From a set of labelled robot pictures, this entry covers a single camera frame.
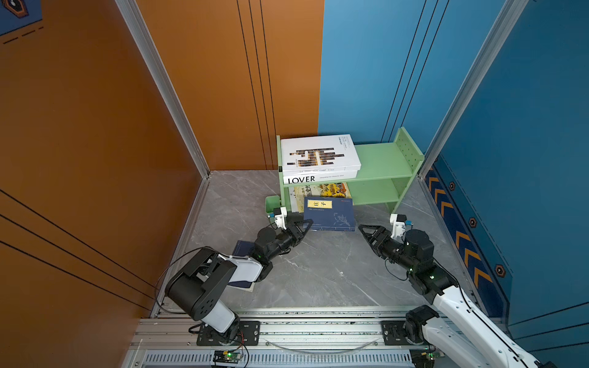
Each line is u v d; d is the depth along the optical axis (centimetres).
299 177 77
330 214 83
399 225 71
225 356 71
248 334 74
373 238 67
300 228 77
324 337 74
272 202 100
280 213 79
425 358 71
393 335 72
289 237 74
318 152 80
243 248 94
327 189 96
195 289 45
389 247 67
